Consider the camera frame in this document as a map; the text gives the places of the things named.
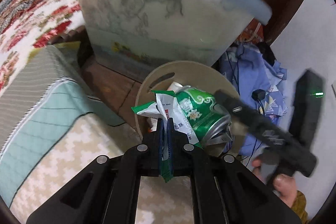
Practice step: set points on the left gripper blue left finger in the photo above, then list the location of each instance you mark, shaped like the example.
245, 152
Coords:
160, 131

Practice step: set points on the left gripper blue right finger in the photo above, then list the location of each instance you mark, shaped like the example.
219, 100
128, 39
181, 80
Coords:
170, 129

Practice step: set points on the green white snack bag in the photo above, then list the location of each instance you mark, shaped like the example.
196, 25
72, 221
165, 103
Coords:
166, 108

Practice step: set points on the crushed green beer can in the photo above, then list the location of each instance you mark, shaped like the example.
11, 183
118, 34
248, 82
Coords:
210, 121

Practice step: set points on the beige plastic trash bin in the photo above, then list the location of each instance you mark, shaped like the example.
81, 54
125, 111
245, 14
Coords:
205, 76

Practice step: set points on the person's right hand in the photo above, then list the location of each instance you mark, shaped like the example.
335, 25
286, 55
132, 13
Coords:
284, 184

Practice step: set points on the blue crumpled clothing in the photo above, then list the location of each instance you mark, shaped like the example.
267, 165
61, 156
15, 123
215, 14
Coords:
257, 73

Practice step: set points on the clear storage box blue lid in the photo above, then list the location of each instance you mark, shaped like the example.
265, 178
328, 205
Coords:
133, 37

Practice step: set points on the red orange plastic bag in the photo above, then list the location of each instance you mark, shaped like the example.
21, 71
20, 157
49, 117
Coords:
252, 33

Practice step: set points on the floral bed sheet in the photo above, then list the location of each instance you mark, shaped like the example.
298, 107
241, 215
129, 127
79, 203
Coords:
33, 30

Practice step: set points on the black charger with cable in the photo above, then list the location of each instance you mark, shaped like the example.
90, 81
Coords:
257, 96

